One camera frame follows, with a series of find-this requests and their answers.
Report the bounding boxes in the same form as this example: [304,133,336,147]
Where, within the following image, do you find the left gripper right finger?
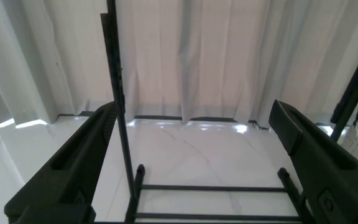
[268,99,358,224]

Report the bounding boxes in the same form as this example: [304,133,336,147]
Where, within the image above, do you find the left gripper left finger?
[4,101,117,223]

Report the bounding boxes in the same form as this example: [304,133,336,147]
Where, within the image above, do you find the black clothes rack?
[93,0,358,224]

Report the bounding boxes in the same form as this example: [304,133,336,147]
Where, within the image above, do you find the white curtain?
[0,0,358,129]

